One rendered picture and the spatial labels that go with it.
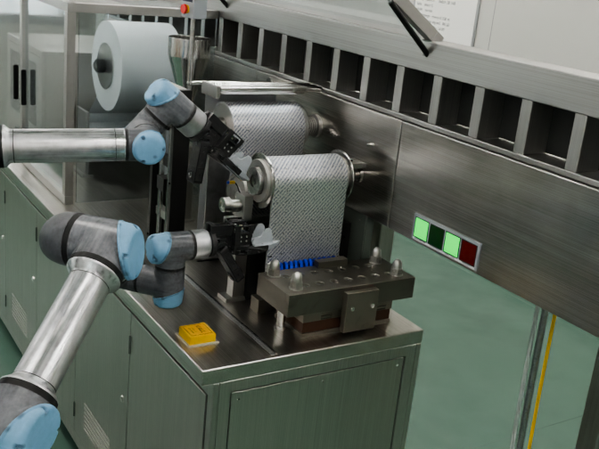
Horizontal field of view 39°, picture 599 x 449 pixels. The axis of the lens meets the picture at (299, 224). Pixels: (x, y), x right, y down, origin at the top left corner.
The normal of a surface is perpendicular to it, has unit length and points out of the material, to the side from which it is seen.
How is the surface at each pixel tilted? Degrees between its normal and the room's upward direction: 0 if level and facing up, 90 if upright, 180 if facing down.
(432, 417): 0
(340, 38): 90
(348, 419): 90
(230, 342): 0
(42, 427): 94
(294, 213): 90
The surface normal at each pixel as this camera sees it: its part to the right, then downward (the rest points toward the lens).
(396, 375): 0.52, 0.31
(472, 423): 0.10, -0.95
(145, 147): 0.27, 0.33
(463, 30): -0.85, 0.08
